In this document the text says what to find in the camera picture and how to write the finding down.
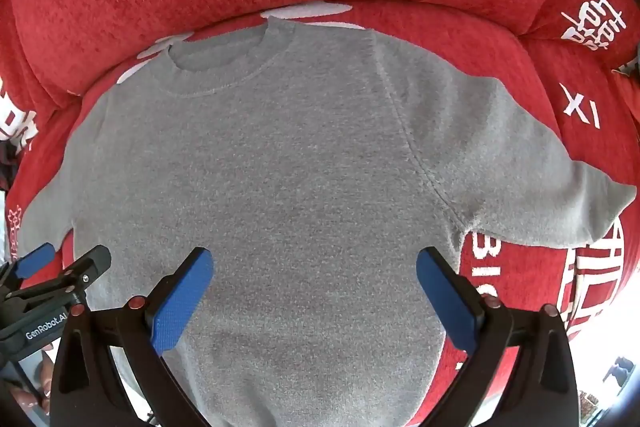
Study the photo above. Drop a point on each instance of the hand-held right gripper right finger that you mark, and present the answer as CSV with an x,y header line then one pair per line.
x,y
447,302

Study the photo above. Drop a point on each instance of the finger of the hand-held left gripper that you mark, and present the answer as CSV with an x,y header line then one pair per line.
x,y
87,268
35,259

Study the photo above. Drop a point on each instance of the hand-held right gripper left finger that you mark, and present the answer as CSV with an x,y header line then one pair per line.
x,y
182,302

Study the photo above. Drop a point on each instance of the grey sweater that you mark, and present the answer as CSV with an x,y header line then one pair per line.
x,y
300,157

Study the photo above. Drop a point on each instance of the person's left hand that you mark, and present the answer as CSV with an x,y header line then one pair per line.
x,y
30,394

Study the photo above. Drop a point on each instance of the dark plaid cloth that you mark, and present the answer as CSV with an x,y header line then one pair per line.
x,y
7,167

